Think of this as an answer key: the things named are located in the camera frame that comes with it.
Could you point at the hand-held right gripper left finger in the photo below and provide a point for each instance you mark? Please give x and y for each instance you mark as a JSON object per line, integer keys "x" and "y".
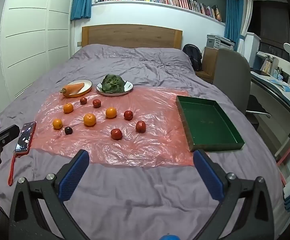
{"x": 75, "y": 172}

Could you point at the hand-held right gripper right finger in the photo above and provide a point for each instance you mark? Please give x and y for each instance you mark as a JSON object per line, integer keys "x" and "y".
{"x": 208, "y": 172}

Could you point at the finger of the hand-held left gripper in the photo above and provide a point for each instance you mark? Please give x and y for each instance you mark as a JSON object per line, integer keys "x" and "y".
{"x": 7, "y": 132}

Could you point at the dark purple plum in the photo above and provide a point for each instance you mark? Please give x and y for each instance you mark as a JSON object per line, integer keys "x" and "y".
{"x": 68, "y": 130}

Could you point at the green rectangular tray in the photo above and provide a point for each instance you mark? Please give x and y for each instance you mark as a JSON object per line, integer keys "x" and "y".
{"x": 209, "y": 125}

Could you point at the orange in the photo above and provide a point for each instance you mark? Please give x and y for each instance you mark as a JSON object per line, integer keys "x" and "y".
{"x": 111, "y": 112}
{"x": 57, "y": 124}
{"x": 89, "y": 119}
{"x": 68, "y": 108}

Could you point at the red apple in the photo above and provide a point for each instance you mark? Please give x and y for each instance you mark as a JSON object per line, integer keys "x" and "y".
{"x": 116, "y": 134}
{"x": 140, "y": 126}
{"x": 96, "y": 103}
{"x": 128, "y": 115}

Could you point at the smartphone in red case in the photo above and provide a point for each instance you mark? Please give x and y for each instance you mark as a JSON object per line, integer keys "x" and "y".
{"x": 25, "y": 136}

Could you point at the pink plastic sheet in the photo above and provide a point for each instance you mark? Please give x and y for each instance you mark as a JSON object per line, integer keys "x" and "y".
{"x": 147, "y": 145}

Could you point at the small dark red fruit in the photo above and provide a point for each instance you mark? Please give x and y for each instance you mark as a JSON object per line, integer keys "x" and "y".
{"x": 83, "y": 100}

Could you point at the carrot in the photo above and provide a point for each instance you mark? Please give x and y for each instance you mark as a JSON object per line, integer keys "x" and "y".
{"x": 72, "y": 88}

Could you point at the yellow rimmed plate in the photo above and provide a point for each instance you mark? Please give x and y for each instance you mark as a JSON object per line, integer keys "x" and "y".
{"x": 86, "y": 87}

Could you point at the white wardrobe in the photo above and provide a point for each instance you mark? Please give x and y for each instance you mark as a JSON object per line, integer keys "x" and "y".
{"x": 27, "y": 42}

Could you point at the green leafy vegetable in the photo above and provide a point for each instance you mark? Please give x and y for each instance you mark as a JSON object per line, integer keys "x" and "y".
{"x": 112, "y": 83}

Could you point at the grey chair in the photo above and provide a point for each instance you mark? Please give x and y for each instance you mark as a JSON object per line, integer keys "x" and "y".
{"x": 231, "y": 75}

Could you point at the white plate dark rim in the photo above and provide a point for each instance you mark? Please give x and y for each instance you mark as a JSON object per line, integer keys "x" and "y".
{"x": 128, "y": 86}

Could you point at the white desk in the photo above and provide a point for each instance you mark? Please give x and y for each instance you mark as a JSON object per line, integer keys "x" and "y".
{"x": 274, "y": 90}

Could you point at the wooden nightstand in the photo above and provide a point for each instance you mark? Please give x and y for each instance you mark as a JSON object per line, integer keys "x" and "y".
{"x": 207, "y": 60}

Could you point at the black backpack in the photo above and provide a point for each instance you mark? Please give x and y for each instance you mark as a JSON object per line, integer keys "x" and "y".
{"x": 193, "y": 56}

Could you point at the bed with purple sheet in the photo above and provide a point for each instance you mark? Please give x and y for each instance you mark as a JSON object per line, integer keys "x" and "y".
{"x": 135, "y": 65}

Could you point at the white printer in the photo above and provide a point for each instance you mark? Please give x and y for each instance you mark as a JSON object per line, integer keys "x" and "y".
{"x": 219, "y": 41}

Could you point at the white desk lamp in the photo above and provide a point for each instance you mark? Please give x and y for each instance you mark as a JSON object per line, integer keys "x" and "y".
{"x": 288, "y": 48}

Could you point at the wooden headboard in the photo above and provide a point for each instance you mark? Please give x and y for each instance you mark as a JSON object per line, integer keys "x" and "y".
{"x": 132, "y": 36}

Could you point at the blue curtain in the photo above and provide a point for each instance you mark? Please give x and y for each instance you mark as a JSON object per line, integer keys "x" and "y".
{"x": 81, "y": 0}
{"x": 232, "y": 17}

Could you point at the white sheer curtain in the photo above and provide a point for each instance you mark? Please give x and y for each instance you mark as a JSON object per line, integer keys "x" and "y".
{"x": 246, "y": 15}

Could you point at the white wall shelf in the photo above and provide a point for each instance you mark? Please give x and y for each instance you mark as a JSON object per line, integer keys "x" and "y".
{"x": 135, "y": 3}

